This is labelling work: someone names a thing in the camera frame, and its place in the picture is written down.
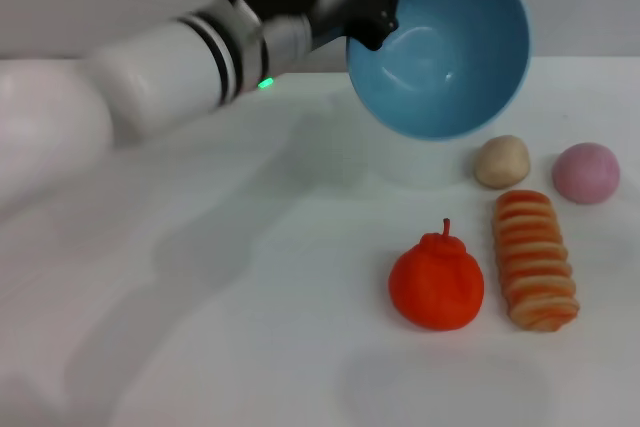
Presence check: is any pink round bun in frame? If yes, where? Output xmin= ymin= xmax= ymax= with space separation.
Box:
xmin=551 ymin=142 xmax=622 ymax=206

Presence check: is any blue bowl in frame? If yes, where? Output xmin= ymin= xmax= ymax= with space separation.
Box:
xmin=345 ymin=0 xmax=532 ymax=141

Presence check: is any beige round bun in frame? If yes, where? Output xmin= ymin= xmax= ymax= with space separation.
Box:
xmin=472 ymin=134 xmax=531 ymax=191

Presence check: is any orange toy fruit with stem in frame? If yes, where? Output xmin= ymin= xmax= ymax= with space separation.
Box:
xmin=387 ymin=217 xmax=486 ymax=333

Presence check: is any orange striped bread roll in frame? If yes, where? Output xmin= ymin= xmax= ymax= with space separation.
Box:
xmin=491 ymin=189 xmax=582 ymax=334

